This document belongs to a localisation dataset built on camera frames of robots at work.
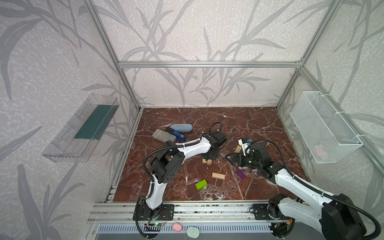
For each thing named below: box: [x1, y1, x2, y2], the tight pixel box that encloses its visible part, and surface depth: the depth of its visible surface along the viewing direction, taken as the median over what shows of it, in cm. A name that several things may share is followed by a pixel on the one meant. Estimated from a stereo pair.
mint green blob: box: [186, 226, 200, 239], surface depth 68 cm
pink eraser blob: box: [172, 222, 183, 232], surface depth 70 cm
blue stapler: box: [166, 126, 186, 142], surface depth 103 cm
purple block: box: [235, 169, 246, 180], surface depth 88 cm
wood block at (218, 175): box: [211, 172, 226, 180], surface depth 87 cm
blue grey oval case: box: [170, 123, 193, 133], surface depth 107 cm
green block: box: [195, 179, 208, 191], surface depth 83 cm
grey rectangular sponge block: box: [152, 129, 177, 143], surface depth 102 cm
